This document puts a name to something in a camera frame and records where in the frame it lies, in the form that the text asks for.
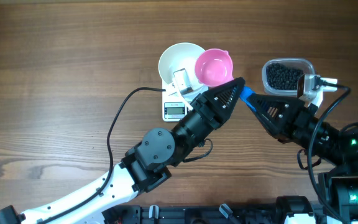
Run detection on pink scoop blue handle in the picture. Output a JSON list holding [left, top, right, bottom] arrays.
[[195, 49, 254, 111]]

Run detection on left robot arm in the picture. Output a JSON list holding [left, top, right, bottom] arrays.
[[0, 78, 245, 223]]

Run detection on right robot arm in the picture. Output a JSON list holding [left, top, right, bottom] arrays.
[[242, 93, 358, 222]]

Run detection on white digital kitchen scale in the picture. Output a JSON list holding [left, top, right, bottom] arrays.
[[162, 85, 208, 122]]

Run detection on white round bowl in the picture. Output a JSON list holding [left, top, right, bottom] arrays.
[[158, 42, 205, 89]]

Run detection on black beans in container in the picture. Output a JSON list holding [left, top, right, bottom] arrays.
[[266, 63, 304, 90]]

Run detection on clear plastic bean container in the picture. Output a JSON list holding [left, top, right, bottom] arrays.
[[262, 58, 315, 96]]

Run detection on black right camera cable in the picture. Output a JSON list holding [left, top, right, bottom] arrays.
[[296, 78, 352, 224]]

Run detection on black camera cable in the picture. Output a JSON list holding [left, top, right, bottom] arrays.
[[296, 78, 352, 224], [37, 86, 167, 224]]

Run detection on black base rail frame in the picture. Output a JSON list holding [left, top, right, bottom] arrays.
[[102, 196, 340, 224]]

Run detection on black left camera cable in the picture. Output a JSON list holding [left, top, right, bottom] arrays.
[[37, 86, 167, 224]]

